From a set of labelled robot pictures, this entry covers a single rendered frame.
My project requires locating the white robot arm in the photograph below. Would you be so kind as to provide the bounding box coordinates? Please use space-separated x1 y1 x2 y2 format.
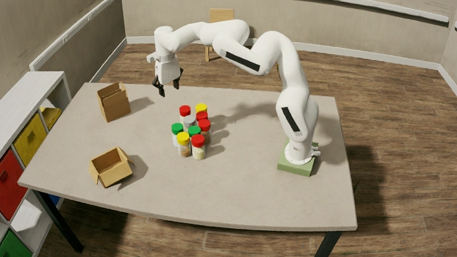
146 20 320 165

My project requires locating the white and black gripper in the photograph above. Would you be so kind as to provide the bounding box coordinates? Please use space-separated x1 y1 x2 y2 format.
152 55 183 97

